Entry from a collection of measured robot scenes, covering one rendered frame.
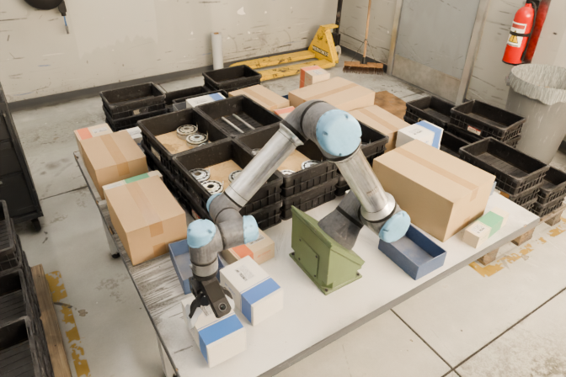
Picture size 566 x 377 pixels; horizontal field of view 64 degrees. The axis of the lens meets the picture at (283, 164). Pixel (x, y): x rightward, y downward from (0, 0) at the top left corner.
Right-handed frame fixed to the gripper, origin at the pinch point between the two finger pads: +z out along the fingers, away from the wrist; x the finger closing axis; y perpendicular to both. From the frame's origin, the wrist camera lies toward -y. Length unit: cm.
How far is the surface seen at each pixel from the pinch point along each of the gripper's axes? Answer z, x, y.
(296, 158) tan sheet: -5, -70, 59
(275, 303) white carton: 3.6, -21.3, -1.7
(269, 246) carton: 1.4, -32.5, 20.7
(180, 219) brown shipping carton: -5.8, -7.7, 44.0
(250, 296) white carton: -0.8, -13.9, 1.6
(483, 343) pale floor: 79, -129, -22
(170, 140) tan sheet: -5, -26, 104
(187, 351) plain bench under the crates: 8.1, 9.0, 0.1
